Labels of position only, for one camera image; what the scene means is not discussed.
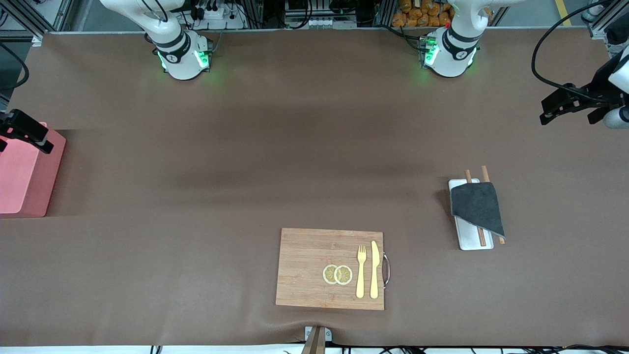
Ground dark grey cloth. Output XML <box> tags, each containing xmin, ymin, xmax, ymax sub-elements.
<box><xmin>451</xmin><ymin>182</ymin><xmax>506</xmax><ymax>239</ymax></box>

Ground pink box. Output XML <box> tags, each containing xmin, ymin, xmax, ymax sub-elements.
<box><xmin>0</xmin><ymin>122</ymin><xmax>67</xmax><ymax>219</ymax></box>

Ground white rectangular tray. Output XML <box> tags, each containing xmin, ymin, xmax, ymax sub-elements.
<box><xmin>448</xmin><ymin>178</ymin><xmax>495</xmax><ymax>251</ymax></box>

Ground pile of orange items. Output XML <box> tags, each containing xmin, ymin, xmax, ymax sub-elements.
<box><xmin>391</xmin><ymin>0</ymin><xmax>454</xmax><ymax>28</ymax></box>

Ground white power strip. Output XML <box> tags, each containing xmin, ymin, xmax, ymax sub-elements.
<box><xmin>193</xmin><ymin>0</ymin><xmax>247</xmax><ymax>30</ymax></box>

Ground yellow plastic knife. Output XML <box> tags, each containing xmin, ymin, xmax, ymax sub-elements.
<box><xmin>370</xmin><ymin>240</ymin><xmax>380</xmax><ymax>299</ymax></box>

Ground yellow plastic fork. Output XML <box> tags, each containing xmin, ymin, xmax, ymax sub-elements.
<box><xmin>356</xmin><ymin>245</ymin><xmax>368</xmax><ymax>299</ymax></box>

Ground bamboo cutting board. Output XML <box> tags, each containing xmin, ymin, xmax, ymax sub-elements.
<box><xmin>275</xmin><ymin>228</ymin><xmax>385</xmax><ymax>311</ymax></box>

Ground aluminium frame post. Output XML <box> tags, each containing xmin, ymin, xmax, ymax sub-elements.
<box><xmin>0</xmin><ymin>0</ymin><xmax>75</xmax><ymax>46</ymax></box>
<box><xmin>585</xmin><ymin>0</ymin><xmax>629</xmax><ymax>41</ymax></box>

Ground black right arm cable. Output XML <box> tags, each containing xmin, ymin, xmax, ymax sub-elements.
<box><xmin>0</xmin><ymin>42</ymin><xmax>30</xmax><ymax>92</ymax></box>

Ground metal bracket at table edge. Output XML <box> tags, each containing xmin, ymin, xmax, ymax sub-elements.
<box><xmin>304</xmin><ymin>326</ymin><xmax>333</xmax><ymax>343</ymax></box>

